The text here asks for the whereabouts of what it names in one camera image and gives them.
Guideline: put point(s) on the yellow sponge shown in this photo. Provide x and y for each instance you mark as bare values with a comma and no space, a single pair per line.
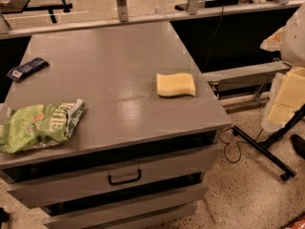
169,85

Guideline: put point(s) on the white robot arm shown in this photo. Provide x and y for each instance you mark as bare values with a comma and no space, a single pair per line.
287,94

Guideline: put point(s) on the blue rxbar blueberry wrapper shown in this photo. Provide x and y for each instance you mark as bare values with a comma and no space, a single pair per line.
23,71

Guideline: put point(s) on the grey drawer cabinet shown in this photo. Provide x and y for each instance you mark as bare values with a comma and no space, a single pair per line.
126,126

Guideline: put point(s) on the green kettle chips bag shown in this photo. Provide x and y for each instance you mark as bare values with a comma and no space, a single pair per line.
39,126

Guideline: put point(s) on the black drawer handle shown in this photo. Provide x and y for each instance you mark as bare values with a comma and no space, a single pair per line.
125,179

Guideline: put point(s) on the grey metal rail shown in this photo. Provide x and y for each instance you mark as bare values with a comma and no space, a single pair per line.
7,32

